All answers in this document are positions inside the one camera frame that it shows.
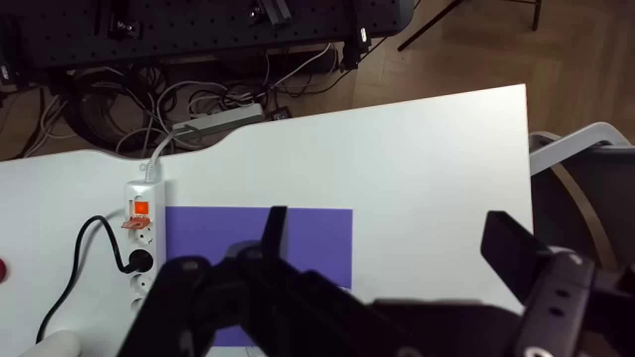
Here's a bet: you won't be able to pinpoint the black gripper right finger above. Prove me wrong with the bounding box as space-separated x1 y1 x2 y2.
480 210 596 357

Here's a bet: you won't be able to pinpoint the white power strip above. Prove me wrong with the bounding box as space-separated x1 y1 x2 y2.
123 180 167 311

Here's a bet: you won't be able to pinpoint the white chair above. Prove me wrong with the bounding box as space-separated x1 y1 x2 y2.
530 121 635 270

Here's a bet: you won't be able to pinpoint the tangled floor cables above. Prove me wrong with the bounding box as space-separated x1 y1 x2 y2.
22 39 346 158

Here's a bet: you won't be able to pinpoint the grey power strip on floor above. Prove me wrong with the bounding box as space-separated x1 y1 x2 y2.
173 103 266 137

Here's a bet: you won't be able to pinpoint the white power strip cable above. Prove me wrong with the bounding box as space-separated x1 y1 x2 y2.
143 129 183 184

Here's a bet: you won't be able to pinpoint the purple paper mat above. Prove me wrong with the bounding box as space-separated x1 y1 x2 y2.
163 204 355 349

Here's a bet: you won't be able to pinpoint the black perforated breadboard base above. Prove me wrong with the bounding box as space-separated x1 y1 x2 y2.
0 0 415 71

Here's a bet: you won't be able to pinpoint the black plug with cable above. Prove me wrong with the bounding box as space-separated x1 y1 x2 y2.
34 214 155 345

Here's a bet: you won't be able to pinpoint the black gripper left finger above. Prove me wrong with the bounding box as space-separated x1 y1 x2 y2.
117 206 371 357

